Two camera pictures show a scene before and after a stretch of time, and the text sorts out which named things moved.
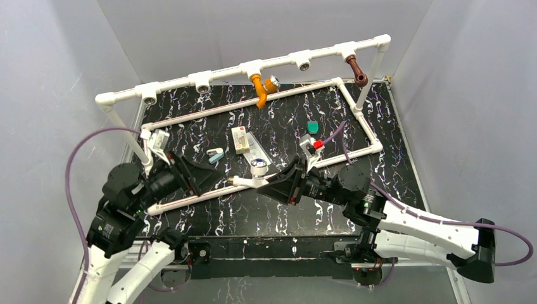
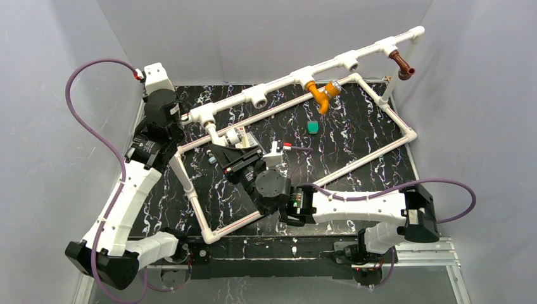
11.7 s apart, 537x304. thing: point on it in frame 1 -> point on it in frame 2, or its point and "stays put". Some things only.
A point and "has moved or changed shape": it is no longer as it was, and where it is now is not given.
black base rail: (260, 257) stays put
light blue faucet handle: (214, 154) stays put
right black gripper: (285, 185) -> (233, 161)
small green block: (312, 126) stays put
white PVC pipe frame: (107, 100) -> (257, 95)
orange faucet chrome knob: (270, 84) -> (332, 89)
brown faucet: (361, 79) -> (406, 71)
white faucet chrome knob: (259, 168) has moved or changed shape
